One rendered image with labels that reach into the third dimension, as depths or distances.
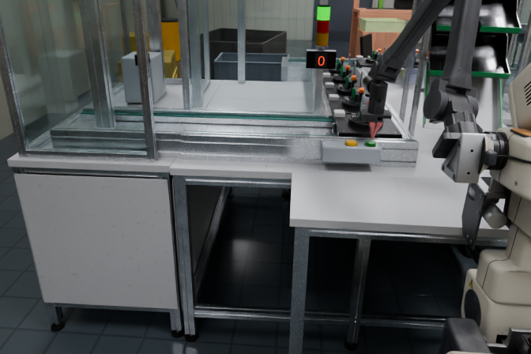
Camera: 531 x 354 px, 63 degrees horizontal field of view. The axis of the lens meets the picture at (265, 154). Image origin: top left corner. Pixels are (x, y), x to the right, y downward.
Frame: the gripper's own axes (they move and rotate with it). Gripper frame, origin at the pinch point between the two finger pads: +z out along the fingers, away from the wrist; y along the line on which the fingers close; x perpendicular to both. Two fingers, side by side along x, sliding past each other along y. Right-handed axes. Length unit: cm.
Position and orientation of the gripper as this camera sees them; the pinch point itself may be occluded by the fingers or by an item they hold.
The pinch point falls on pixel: (372, 136)
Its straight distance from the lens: 160.8
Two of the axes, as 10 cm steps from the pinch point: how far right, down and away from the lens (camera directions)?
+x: -0.6, 4.2, -9.1
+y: -10.0, -0.5, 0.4
